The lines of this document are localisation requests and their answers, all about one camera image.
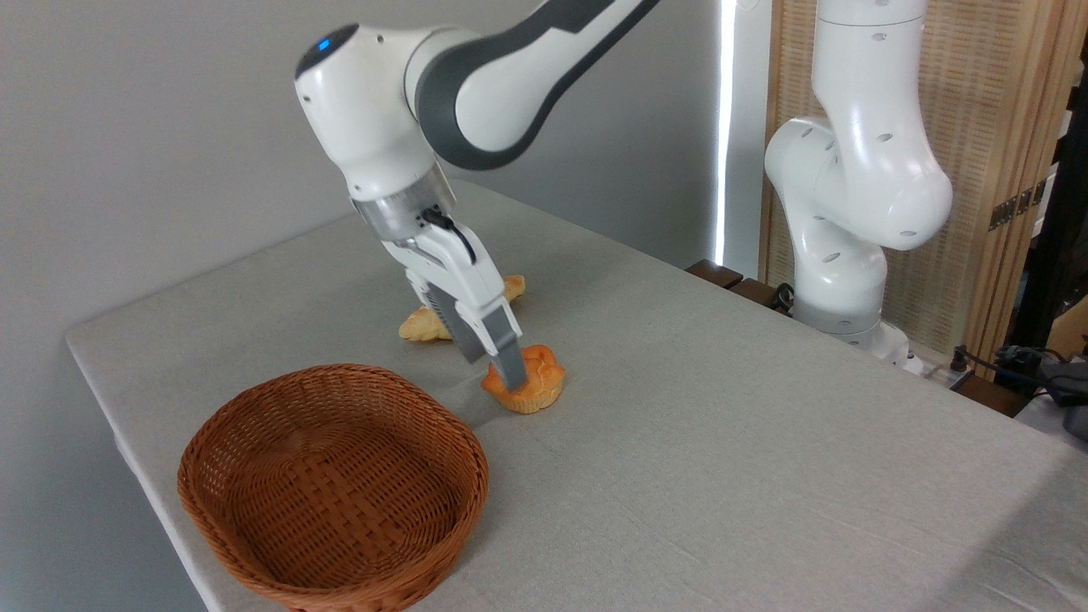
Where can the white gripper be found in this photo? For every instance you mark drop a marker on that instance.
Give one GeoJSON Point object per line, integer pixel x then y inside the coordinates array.
{"type": "Point", "coordinates": [463, 276]}

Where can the round orange bread bun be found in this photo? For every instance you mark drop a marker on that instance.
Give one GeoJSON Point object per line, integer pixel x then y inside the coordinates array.
{"type": "Point", "coordinates": [540, 382]}

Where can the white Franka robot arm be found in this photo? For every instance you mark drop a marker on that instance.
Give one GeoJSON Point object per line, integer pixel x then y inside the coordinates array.
{"type": "Point", "coordinates": [858, 170]}

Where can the long leaf-shaped bread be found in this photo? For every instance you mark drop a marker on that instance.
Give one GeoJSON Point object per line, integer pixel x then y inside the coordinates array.
{"type": "Point", "coordinates": [421, 325]}

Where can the brown wicker basket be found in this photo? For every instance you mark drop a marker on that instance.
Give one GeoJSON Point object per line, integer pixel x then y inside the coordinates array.
{"type": "Point", "coordinates": [331, 493]}

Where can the dark brown wooden block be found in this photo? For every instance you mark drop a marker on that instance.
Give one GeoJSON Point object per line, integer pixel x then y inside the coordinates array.
{"type": "Point", "coordinates": [714, 274]}
{"type": "Point", "coordinates": [990, 395]}
{"type": "Point", "coordinates": [755, 292]}

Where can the grey table cloth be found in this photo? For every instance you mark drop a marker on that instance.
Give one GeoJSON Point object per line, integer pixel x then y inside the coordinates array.
{"type": "Point", "coordinates": [722, 467]}

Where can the brass screen hinge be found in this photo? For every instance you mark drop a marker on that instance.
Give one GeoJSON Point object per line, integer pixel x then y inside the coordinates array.
{"type": "Point", "coordinates": [1017, 204]}

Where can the bamboo folding screen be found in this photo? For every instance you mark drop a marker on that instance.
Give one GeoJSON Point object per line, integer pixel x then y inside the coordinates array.
{"type": "Point", "coordinates": [994, 102]}

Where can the black metal stand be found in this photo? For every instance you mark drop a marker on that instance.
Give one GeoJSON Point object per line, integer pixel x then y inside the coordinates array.
{"type": "Point", "coordinates": [1050, 238]}

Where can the brown cardboard box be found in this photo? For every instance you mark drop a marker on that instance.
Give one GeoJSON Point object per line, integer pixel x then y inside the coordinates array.
{"type": "Point", "coordinates": [1071, 327]}

